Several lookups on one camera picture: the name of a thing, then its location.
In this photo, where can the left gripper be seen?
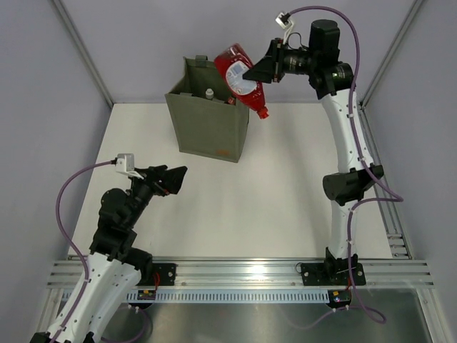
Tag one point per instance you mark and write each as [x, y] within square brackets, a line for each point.
[171, 179]

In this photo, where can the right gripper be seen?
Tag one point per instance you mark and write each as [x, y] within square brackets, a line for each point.
[263, 71]

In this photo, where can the white bottle dark cap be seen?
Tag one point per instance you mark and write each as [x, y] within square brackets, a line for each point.
[209, 94]

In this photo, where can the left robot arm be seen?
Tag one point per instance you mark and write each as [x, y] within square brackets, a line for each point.
[113, 266]

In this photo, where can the green canvas bag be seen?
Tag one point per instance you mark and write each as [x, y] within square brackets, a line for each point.
[209, 128]

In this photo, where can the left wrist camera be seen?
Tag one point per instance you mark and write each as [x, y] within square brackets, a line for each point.
[124, 164]

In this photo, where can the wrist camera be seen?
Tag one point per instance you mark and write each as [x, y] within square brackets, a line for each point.
[285, 21]
[124, 164]

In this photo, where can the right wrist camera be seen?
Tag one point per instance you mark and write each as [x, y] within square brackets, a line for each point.
[285, 21]

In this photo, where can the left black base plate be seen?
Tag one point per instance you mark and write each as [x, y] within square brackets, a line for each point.
[161, 274]

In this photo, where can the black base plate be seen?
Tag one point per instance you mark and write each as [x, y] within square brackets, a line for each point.
[318, 274]
[161, 274]

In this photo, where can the aluminium mounting rail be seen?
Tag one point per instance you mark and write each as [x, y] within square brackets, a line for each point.
[390, 273]

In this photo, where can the white slotted cable duct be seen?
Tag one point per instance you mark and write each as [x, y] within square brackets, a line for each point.
[229, 296]

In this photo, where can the right frame post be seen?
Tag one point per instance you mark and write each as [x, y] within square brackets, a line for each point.
[394, 46]

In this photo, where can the frame post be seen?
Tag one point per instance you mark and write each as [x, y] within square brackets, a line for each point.
[394, 46]
[71, 30]

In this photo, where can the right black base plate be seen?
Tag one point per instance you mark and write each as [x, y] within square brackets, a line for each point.
[318, 274]

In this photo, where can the left frame post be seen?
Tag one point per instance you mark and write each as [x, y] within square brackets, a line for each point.
[71, 30]

